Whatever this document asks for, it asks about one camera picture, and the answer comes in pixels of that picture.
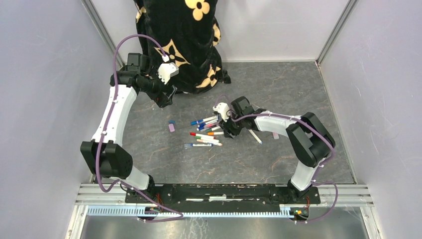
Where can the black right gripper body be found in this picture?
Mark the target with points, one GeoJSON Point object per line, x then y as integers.
{"type": "Point", "coordinates": [232, 128]}

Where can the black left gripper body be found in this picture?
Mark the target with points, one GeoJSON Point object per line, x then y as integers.
{"type": "Point", "coordinates": [155, 91]}

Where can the orange capped white marker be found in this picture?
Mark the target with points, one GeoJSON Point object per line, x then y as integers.
{"type": "Point", "coordinates": [213, 133]}

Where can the blue capped white marker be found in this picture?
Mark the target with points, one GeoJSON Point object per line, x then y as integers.
{"type": "Point", "coordinates": [255, 136]}

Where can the pink highlighter cap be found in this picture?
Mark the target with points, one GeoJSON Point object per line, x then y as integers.
{"type": "Point", "coordinates": [171, 127]}

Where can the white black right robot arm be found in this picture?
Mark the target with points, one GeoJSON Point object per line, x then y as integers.
{"type": "Point", "coordinates": [310, 140]}

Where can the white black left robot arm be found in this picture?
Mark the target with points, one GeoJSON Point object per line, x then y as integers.
{"type": "Point", "coordinates": [104, 154]}

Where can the red capped white marker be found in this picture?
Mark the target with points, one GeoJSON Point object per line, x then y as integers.
{"type": "Point", "coordinates": [202, 135]}

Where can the black floral blanket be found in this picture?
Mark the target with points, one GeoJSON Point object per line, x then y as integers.
{"type": "Point", "coordinates": [187, 32]}

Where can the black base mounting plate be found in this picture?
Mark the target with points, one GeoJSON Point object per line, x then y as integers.
{"type": "Point", "coordinates": [230, 198]}

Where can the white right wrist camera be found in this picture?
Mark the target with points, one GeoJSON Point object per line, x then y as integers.
{"type": "Point", "coordinates": [222, 109]}

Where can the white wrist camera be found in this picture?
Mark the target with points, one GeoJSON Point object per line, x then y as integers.
{"type": "Point", "coordinates": [166, 71]}
{"type": "Point", "coordinates": [222, 109]}

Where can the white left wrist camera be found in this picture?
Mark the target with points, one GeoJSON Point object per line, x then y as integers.
{"type": "Point", "coordinates": [166, 71]}

